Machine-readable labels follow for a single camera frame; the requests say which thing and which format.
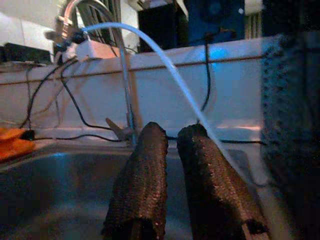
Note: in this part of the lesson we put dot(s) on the black box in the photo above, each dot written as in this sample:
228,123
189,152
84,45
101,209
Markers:
160,25

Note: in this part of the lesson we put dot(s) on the stainless steel sink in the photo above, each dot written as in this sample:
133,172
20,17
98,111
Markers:
62,187

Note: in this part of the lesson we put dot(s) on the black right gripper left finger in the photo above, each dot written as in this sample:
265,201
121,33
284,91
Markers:
142,180

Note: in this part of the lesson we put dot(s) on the chrome sink faucet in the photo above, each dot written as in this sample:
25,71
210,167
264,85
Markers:
126,82

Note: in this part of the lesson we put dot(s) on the dark blue textured object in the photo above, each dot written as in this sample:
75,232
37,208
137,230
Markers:
290,125

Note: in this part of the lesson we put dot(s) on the small black adapter brick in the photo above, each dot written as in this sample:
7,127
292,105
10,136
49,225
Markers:
28,135

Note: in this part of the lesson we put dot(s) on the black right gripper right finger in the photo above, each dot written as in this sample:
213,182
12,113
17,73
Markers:
212,190

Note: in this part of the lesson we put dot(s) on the black power strip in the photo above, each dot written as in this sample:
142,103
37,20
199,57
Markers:
22,53

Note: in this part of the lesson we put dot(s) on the orange plate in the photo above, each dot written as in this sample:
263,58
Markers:
15,150

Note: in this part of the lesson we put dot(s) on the orange bowl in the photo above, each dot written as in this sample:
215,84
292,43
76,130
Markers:
10,133

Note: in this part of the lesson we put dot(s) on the blue box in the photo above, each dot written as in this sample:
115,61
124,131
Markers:
215,20

